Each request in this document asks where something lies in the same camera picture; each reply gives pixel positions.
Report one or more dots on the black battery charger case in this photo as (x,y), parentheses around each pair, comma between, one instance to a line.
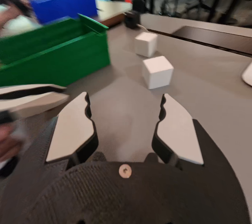
(132,19)

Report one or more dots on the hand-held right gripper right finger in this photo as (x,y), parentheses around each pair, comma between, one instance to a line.
(177,133)

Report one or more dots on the blue plastic bin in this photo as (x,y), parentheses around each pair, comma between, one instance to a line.
(65,5)

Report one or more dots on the person's left hand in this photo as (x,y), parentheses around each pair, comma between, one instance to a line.
(9,143)

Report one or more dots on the dark desk panel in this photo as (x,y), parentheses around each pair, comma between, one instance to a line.
(212,36)

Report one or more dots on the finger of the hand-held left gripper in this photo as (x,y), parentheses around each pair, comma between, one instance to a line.
(29,87)
(35,104)

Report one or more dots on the wood-edged table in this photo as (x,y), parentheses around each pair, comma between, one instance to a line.
(112,9)

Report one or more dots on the green plastic bin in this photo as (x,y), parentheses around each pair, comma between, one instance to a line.
(59,60)
(92,23)

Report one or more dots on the grey desk with dark panel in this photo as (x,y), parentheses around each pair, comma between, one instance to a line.
(177,21)

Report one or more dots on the wooden document stand white base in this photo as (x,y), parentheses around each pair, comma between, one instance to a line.
(248,74)

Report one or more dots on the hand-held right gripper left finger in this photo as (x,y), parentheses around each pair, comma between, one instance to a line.
(72,129)

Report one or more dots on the white foam cube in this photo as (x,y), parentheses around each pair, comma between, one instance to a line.
(157,72)
(145,43)

